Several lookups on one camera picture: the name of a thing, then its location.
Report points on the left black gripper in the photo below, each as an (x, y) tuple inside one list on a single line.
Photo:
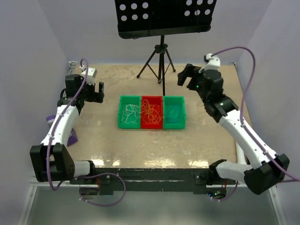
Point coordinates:
[(95, 97)]

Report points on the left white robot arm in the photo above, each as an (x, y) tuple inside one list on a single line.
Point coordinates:
[(50, 159)]

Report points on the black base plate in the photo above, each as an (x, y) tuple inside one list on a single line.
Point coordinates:
[(193, 180)]

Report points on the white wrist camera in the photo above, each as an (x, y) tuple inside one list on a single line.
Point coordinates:
[(91, 74), (212, 62)]

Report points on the black music stand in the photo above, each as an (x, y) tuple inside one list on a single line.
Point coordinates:
[(149, 18)]

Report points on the red bin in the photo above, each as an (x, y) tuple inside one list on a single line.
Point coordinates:
[(151, 112)]

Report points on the green bin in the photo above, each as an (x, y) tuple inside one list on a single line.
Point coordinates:
[(174, 112), (129, 113)]

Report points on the white tube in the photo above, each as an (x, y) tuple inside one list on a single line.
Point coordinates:
[(240, 155)]

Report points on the purple holder box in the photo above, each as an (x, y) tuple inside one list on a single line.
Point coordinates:
[(72, 136)]

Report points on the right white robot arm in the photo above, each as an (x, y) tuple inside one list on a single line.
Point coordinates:
[(265, 165)]

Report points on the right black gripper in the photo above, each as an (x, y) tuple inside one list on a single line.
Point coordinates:
[(189, 71)]

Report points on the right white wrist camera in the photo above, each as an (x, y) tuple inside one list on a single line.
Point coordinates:
[(212, 62)]

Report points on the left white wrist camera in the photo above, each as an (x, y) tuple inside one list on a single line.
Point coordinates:
[(91, 74)]

